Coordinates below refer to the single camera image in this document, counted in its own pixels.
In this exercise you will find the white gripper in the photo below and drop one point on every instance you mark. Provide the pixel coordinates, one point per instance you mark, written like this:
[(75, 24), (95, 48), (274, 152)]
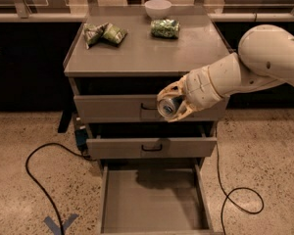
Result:
[(198, 87)]

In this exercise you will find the grey drawer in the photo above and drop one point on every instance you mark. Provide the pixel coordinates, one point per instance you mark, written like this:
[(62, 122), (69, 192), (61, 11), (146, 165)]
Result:
[(117, 108), (154, 199), (138, 148)]

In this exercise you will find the green chip bag left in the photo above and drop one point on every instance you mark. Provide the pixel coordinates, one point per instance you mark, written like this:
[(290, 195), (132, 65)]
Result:
[(107, 31)]

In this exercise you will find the white bowl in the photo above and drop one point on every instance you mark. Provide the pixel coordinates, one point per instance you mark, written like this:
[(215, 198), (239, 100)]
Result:
[(157, 9)]

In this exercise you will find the grey top drawer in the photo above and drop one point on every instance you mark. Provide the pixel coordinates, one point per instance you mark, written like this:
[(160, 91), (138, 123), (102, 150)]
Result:
[(117, 108)]

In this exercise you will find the green chip bag right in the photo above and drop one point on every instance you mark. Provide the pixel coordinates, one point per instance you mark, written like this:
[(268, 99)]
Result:
[(165, 28)]

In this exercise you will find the green chip bag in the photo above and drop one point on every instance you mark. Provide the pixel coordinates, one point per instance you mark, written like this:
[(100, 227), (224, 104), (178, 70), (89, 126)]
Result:
[(165, 28), (107, 31)]

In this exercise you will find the grey metal drawer cabinet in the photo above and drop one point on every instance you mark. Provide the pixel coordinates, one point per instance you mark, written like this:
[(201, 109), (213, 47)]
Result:
[(144, 65)]

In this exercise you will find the blue power box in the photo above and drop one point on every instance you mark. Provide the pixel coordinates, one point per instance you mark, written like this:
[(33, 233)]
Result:
[(80, 139)]

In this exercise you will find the grey middle drawer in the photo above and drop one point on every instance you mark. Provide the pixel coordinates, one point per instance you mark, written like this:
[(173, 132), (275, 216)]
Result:
[(138, 148)]

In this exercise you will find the grey bottom drawer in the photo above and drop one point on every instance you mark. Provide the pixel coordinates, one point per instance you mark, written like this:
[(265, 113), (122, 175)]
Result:
[(154, 199)]

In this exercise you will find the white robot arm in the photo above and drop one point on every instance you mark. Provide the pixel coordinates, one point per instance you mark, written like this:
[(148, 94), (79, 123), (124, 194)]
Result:
[(265, 59)]

